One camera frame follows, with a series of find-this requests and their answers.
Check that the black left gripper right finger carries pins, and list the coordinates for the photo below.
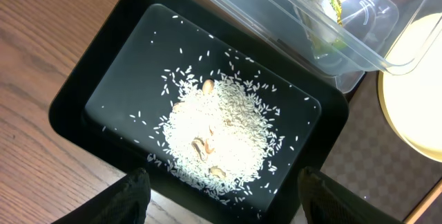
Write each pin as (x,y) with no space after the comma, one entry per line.
(325,201)

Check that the clear plastic waste bin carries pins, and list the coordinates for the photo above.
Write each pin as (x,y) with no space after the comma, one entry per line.
(370,29)

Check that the yellow plate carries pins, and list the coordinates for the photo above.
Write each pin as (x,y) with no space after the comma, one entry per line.
(411,98)

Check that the pile of rice leftovers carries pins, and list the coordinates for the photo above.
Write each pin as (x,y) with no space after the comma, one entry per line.
(207,114)

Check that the green white food wrapper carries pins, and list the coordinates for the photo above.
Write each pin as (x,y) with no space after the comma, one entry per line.
(332,9)

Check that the black waste tray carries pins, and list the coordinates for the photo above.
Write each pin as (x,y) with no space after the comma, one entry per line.
(69,119)

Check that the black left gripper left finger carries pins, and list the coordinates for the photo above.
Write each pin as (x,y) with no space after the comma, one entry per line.
(124,202)

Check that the brown serving tray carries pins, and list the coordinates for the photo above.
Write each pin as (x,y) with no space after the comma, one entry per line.
(370,160)

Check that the wooden chopstick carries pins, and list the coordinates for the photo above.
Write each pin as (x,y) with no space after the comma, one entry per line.
(424,204)

